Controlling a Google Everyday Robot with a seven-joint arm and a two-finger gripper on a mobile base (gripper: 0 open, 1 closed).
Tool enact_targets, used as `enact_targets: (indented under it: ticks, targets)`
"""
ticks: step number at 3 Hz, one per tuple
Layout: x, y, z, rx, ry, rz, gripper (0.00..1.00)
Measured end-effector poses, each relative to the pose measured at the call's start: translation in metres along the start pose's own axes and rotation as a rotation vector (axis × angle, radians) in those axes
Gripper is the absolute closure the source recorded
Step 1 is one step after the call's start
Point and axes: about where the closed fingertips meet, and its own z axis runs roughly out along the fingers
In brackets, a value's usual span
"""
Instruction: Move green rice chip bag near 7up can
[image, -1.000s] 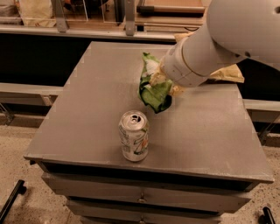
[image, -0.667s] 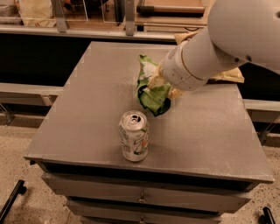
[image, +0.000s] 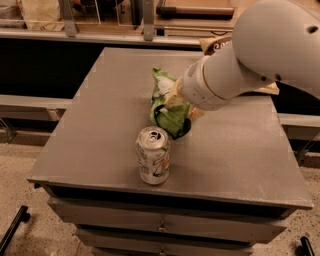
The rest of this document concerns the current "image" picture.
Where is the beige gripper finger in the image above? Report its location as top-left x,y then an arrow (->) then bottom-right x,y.
165,78 -> 185,108
187,106 -> 205,121

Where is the green rice chip bag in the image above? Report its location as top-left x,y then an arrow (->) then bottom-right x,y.
150,68 -> 191,140

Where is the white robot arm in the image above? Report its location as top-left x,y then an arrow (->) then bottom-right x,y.
165,0 -> 320,111

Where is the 7up soda can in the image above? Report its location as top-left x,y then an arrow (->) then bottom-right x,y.
135,126 -> 171,185

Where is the brown sea salt chip bag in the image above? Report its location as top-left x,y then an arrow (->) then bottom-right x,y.
199,35 -> 280,95

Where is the beige bag behind railing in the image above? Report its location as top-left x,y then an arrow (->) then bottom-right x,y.
21,0 -> 64,31

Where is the grey drawer cabinet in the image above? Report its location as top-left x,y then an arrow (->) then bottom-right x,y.
29,48 -> 312,256

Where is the grey metal railing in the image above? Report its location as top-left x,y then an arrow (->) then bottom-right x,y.
0,0 -> 241,48

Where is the black bar floor right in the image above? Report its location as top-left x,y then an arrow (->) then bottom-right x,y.
295,236 -> 315,256

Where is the black bar floor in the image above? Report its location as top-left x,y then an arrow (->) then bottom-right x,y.
0,205 -> 30,256
295,236 -> 315,256

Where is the black bar floor left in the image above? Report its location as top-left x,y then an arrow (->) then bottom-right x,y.
0,205 -> 30,256

